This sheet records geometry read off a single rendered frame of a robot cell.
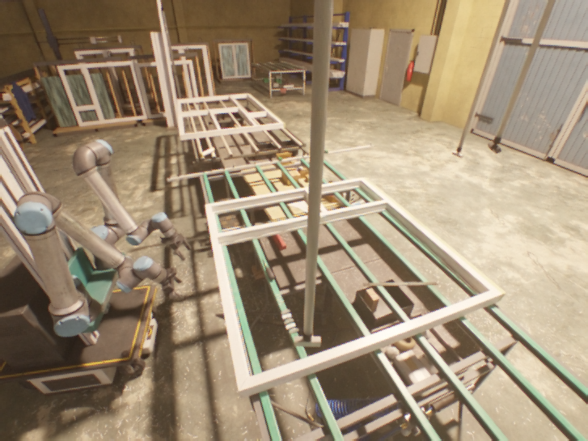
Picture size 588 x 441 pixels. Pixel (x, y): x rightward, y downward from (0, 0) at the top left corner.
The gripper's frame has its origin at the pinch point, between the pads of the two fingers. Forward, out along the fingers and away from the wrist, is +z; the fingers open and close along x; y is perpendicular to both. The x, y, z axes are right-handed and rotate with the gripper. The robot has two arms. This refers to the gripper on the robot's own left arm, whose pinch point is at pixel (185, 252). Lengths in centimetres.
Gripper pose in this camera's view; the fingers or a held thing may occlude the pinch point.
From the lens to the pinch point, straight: 218.4
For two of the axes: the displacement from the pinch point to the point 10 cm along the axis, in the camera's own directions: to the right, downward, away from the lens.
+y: 9.1, -3.7, -1.7
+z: 4.1, 8.0, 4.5
